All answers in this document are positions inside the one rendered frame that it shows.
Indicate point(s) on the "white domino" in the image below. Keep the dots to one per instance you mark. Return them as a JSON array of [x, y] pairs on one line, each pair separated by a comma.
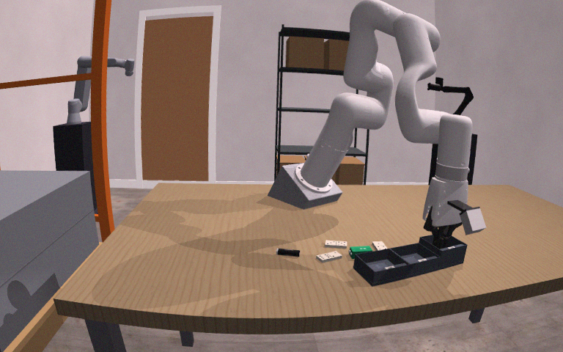
[[336, 244], [378, 245], [328, 257]]

